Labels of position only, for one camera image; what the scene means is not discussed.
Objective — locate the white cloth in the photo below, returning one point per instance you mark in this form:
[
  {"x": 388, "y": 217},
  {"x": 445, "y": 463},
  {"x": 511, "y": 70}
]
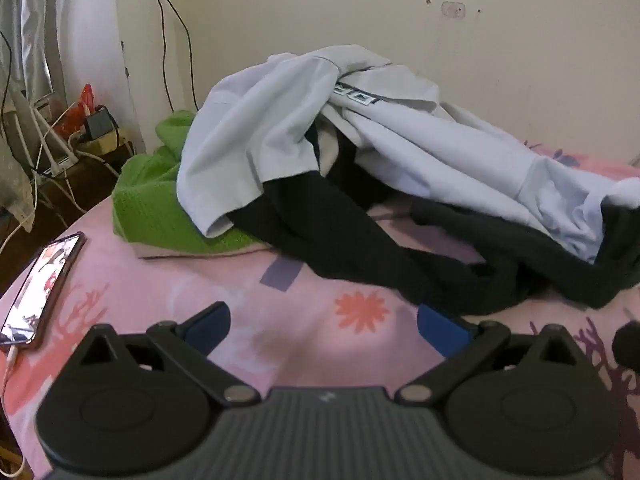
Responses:
[{"x": 240, "y": 150}]

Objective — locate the white curtain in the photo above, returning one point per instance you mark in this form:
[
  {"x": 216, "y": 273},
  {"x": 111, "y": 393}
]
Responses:
[{"x": 35, "y": 20}]

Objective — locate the beige power strip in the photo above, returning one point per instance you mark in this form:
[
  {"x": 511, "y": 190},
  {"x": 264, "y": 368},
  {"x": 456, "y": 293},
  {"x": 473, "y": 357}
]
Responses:
[{"x": 102, "y": 142}]

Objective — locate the green towel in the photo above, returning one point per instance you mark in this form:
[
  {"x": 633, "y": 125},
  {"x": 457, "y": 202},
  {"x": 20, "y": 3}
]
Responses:
[{"x": 150, "y": 200}]

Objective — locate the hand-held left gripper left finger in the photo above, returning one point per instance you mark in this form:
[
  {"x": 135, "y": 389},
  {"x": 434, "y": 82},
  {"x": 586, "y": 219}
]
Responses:
[{"x": 210, "y": 324}]

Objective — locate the white printed t-shirt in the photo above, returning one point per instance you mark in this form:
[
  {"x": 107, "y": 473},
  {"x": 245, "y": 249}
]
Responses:
[{"x": 450, "y": 150}]

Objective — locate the black charger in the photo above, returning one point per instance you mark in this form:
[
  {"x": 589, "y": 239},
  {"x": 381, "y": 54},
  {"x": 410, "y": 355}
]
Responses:
[{"x": 99, "y": 122}]

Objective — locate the smartphone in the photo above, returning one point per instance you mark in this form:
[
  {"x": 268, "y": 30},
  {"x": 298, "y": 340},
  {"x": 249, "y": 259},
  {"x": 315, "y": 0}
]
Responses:
[{"x": 45, "y": 280}]

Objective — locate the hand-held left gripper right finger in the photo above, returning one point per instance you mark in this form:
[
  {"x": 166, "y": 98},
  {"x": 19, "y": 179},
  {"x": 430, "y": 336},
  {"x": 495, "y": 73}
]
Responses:
[{"x": 440, "y": 331}]

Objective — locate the red packet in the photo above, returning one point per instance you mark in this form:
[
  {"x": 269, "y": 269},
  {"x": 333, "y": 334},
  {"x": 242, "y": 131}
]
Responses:
[{"x": 82, "y": 105}]

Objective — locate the black garment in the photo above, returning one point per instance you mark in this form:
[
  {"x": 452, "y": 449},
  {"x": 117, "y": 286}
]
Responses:
[{"x": 350, "y": 240}]

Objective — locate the pink printed bedsheet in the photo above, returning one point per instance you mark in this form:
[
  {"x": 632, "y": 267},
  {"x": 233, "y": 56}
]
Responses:
[{"x": 300, "y": 310}]

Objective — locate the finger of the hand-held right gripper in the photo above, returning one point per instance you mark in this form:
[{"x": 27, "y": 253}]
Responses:
[{"x": 627, "y": 347}]

